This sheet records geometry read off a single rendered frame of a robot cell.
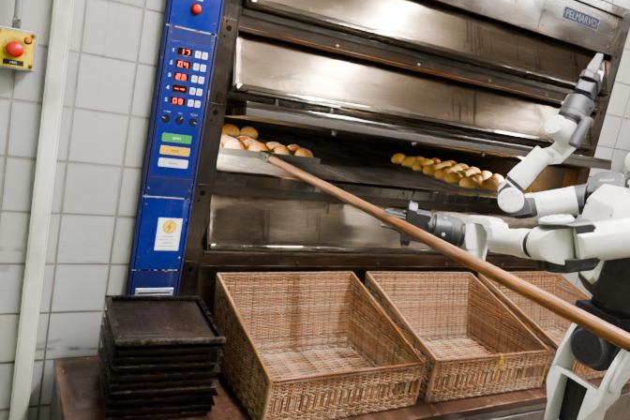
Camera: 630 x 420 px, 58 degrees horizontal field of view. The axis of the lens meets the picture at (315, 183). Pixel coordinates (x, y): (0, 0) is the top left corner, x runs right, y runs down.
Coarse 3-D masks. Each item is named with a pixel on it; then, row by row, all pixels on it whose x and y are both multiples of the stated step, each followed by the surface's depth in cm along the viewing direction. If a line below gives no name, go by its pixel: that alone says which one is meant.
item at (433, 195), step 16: (224, 176) 186; (240, 176) 188; (256, 176) 191; (272, 176) 196; (288, 176) 202; (320, 192) 205; (352, 192) 212; (368, 192) 215; (384, 192) 219; (400, 192) 223; (416, 192) 226; (432, 192) 231; (448, 192) 238
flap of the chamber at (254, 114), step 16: (240, 112) 171; (256, 112) 170; (272, 112) 172; (320, 128) 194; (336, 128) 184; (352, 128) 187; (368, 128) 190; (432, 144) 215; (448, 144) 208; (464, 144) 212; (480, 144) 216; (576, 160) 246
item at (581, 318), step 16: (272, 160) 221; (304, 176) 199; (336, 192) 180; (368, 208) 165; (400, 224) 152; (432, 240) 142; (448, 256) 137; (464, 256) 132; (480, 272) 128; (496, 272) 124; (512, 288) 120; (528, 288) 117; (544, 304) 113; (560, 304) 110; (576, 320) 107; (592, 320) 104; (608, 336) 101; (624, 336) 99
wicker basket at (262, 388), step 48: (240, 288) 193; (288, 288) 203; (336, 288) 213; (240, 336) 170; (288, 336) 202; (384, 336) 197; (240, 384) 168; (288, 384) 156; (336, 384) 164; (384, 384) 174
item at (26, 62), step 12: (0, 36) 141; (12, 36) 142; (24, 36) 143; (36, 36) 144; (0, 48) 141; (24, 48) 144; (36, 48) 145; (0, 60) 142; (12, 60) 143; (24, 60) 144
